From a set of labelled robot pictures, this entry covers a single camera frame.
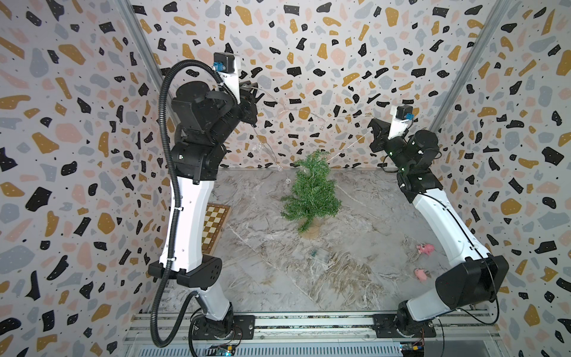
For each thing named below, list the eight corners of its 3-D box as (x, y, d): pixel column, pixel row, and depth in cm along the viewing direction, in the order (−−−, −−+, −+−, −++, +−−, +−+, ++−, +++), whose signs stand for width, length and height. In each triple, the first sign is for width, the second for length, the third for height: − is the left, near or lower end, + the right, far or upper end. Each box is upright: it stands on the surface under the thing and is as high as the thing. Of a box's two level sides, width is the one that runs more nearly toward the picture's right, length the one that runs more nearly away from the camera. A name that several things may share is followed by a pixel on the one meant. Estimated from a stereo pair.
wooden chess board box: (195, 255, 92) (192, 251, 90) (210, 207, 108) (208, 203, 105) (219, 255, 92) (217, 251, 90) (231, 207, 108) (229, 203, 105)
